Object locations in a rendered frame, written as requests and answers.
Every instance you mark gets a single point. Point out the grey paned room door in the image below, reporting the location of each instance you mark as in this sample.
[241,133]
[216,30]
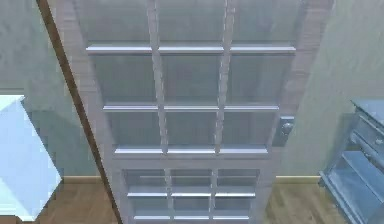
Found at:
[191,160]

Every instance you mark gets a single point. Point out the pale blue box cabinet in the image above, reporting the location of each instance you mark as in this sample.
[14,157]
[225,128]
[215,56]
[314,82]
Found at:
[23,160]

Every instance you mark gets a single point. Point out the blue grey side table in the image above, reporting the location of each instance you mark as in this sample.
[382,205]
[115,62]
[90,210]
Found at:
[358,173]

